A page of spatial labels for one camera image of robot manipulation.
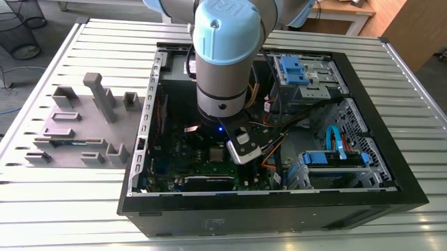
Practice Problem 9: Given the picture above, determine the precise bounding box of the red orange yellow wire bundle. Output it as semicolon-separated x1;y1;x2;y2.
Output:
262;115;284;129

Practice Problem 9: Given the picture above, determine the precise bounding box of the metal optical drive cage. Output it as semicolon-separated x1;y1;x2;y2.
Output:
270;54;351;115

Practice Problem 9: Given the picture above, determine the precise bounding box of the green Dell motherboard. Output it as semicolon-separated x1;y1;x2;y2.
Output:
145;122;278;192

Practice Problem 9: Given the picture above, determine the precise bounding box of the black wire mesh bin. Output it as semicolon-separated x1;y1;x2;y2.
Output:
0;12;41;61
13;0;48;30

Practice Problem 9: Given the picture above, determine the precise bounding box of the blue flat data cable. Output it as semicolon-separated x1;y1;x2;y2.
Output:
326;125;350;160

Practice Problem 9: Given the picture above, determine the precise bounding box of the white black green wire bundle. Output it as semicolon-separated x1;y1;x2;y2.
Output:
250;118;280;128

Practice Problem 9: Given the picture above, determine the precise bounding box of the hard disk in blue carrier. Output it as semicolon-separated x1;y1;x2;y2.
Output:
302;151;371;168

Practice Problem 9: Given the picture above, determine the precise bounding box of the green RAM stick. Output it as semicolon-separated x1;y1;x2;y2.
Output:
35;138;104;147

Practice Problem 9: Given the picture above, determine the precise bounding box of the black sleeved cable bundle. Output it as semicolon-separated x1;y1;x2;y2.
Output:
264;95;354;155

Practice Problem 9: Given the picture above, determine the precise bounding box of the wooden cabinet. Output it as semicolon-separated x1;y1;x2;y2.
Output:
380;0;447;74

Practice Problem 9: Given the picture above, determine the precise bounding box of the blue drive bay latch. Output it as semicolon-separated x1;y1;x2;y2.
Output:
279;56;312;86

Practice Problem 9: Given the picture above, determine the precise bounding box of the grey power supply unit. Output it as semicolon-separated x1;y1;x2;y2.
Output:
159;54;199;121

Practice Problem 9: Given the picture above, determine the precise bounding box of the grey parts rack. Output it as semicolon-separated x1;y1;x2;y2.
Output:
23;72;147;169

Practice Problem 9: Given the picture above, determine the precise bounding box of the black graphics card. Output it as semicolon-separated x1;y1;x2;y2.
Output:
184;174;236;192

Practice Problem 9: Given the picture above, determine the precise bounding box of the metal disk bay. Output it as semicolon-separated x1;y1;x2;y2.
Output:
283;151;398;191

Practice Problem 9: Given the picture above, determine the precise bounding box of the black PC case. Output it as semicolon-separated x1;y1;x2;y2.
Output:
116;41;430;237

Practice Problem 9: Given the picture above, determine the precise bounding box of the wooden desk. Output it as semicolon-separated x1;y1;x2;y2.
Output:
303;0;378;37

